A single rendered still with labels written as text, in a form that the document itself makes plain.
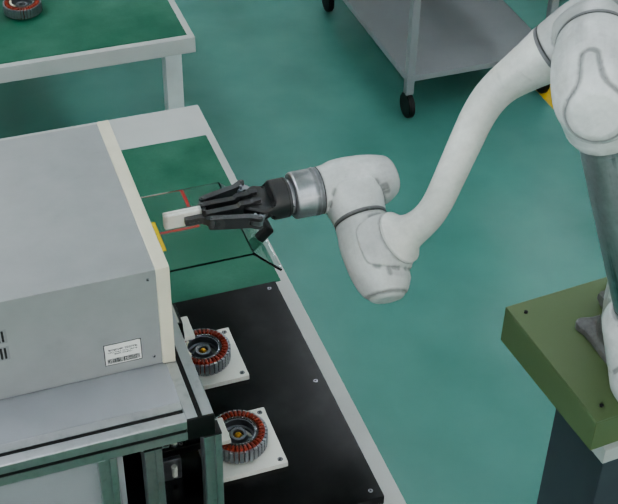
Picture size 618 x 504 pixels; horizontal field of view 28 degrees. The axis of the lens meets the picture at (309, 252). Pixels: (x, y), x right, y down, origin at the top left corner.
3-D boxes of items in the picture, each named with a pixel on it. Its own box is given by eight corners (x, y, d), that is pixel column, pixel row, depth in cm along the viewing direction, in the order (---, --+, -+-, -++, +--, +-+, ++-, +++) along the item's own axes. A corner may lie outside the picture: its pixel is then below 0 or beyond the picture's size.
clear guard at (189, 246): (245, 200, 260) (245, 176, 256) (282, 270, 242) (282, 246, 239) (90, 230, 251) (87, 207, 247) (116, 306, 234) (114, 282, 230)
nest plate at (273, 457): (263, 410, 246) (263, 406, 245) (288, 466, 235) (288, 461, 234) (189, 429, 242) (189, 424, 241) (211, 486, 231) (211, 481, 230)
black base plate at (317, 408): (275, 288, 278) (275, 280, 276) (384, 503, 231) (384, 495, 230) (64, 334, 265) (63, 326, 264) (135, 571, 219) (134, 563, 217)
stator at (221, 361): (226, 336, 260) (225, 323, 258) (235, 373, 252) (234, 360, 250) (172, 343, 258) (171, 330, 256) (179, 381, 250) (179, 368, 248)
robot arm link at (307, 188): (309, 196, 239) (279, 202, 238) (309, 157, 234) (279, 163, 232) (325, 224, 233) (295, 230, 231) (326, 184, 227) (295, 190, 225)
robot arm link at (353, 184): (315, 152, 230) (336, 215, 226) (392, 137, 234) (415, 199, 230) (305, 179, 240) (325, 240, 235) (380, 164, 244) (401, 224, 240)
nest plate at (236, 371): (228, 331, 263) (228, 326, 263) (249, 379, 252) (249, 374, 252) (158, 346, 259) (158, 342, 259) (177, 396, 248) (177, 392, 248)
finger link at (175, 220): (201, 220, 228) (202, 222, 228) (164, 228, 226) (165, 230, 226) (200, 207, 226) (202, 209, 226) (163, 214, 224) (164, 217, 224)
